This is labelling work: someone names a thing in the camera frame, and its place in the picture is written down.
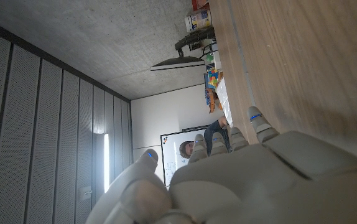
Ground white printed canister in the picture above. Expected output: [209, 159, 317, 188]
[184, 9, 213, 33]

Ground small grey ceiling box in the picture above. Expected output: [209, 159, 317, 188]
[78, 185, 93, 202]

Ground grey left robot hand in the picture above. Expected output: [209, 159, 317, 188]
[85, 106, 357, 224]

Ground red cup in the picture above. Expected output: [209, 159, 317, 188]
[192, 0, 210, 12]

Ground person in dark t-shirt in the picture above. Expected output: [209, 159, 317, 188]
[178, 115, 233, 159]

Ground colourful toy blocks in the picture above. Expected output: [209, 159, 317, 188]
[203, 63, 223, 91]

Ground whiteboard with black frame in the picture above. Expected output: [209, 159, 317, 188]
[160, 124, 210, 187]

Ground long ceiling light strip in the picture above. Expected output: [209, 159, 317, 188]
[103, 133, 110, 194]

